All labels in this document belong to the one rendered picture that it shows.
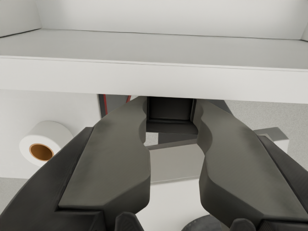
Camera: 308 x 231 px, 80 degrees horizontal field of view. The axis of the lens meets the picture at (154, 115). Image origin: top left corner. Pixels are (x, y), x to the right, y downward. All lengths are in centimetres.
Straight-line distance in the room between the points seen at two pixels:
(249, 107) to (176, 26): 113
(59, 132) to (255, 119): 119
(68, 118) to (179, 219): 25
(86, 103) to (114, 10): 17
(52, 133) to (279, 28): 31
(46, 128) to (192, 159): 24
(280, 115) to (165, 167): 116
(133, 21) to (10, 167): 39
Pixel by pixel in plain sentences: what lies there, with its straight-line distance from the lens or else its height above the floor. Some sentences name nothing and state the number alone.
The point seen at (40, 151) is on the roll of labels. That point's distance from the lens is 37.
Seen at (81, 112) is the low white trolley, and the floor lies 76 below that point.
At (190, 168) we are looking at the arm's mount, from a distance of 30.
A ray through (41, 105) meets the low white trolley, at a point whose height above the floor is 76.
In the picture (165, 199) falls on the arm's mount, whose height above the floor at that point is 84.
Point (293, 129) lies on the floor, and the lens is 151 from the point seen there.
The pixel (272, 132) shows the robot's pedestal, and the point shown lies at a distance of 40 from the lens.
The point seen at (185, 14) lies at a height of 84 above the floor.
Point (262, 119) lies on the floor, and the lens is 136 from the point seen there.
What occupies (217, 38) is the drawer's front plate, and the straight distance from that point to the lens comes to 17.
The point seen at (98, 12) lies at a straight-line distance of 19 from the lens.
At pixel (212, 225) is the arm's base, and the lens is 35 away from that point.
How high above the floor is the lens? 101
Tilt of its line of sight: 59 degrees down
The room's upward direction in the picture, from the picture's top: 176 degrees counter-clockwise
